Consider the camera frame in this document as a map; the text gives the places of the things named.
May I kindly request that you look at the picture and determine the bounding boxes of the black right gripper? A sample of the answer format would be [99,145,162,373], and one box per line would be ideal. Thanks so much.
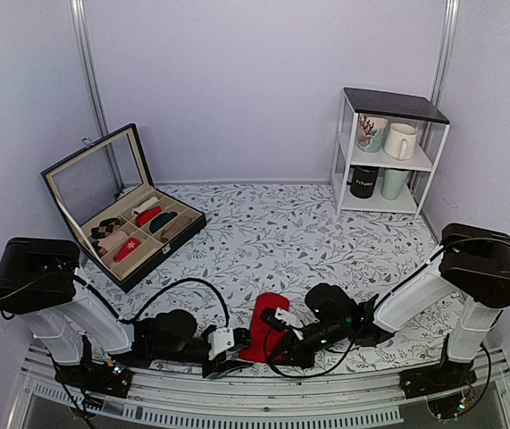
[267,320,349,370]

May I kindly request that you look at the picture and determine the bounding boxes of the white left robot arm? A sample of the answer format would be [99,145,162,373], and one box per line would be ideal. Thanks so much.
[0,238,251,398]

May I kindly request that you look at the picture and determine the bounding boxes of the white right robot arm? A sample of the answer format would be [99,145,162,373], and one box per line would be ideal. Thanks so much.
[262,223,510,398]

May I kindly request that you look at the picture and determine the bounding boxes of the beige rolled sock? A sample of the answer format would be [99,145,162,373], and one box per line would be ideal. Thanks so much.
[159,214,193,243]

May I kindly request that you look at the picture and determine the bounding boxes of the red snowflake rolled sock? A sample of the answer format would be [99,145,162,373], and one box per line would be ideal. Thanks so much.
[113,238,141,262]

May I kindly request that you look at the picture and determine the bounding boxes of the dark green rolled sock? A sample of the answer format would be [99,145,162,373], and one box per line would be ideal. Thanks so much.
[149,212,178,234]

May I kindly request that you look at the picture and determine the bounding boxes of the red rolled sock in box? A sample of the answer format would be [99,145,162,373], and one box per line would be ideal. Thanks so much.
[135,206,163,228]

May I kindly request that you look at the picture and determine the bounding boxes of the black sock organizer box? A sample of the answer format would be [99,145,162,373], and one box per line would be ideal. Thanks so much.
[42,123,206,291]

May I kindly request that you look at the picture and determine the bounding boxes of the white rolled sock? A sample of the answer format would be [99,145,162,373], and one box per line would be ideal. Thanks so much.
[131,196,159,216]

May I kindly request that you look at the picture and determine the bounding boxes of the argyle patterned rolled sock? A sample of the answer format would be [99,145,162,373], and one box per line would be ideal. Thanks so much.
[91,217,122,240]

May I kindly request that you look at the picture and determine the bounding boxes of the black mug with text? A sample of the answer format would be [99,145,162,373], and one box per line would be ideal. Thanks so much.
[350,165,379,199]

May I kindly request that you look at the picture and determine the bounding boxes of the mint green cup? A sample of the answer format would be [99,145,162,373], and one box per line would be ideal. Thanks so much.
[380,169,409,201]

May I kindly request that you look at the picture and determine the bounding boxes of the white metal shelf rack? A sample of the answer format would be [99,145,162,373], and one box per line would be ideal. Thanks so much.
[330,88,450,217]

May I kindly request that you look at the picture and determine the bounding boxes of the floral patterned mug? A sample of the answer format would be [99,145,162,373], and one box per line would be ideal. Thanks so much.
[356,114,389,153]

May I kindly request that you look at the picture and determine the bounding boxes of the cream ribbed mug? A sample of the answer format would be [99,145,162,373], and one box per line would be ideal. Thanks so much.
[383,122,419,161]

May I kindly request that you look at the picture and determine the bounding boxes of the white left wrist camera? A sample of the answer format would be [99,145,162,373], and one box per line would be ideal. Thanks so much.
[207,327,235,360]

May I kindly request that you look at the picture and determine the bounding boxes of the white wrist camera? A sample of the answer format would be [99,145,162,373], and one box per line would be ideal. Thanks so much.
[275,307,304,329]
[207,327,235,360]

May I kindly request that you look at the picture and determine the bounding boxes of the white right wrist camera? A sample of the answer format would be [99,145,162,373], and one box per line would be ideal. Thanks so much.
[275,307,304,329]

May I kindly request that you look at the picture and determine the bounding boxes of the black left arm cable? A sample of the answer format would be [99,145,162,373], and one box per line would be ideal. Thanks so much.
[0,277,230,332]

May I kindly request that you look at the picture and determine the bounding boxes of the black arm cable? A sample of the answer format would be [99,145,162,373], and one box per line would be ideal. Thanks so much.
[263,321,372,379]
[0,277,230,332]

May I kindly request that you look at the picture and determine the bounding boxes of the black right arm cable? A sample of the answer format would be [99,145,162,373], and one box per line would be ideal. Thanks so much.
[263,321,372,379]

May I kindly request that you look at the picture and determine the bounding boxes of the aluminium table edge rail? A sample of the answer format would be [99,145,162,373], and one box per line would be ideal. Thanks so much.
[1,346,510,428]

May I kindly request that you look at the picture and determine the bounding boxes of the right aluminium frame post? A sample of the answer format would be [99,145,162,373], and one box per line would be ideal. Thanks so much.
[430,0,460,107]

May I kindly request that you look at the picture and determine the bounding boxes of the aluminium frame post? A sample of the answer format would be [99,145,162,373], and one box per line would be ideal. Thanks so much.
[69,0,126,198]
[430,0,460,107]

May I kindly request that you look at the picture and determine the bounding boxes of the left aluminium frame post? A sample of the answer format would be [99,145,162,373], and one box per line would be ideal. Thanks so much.
[69,0,126,198]

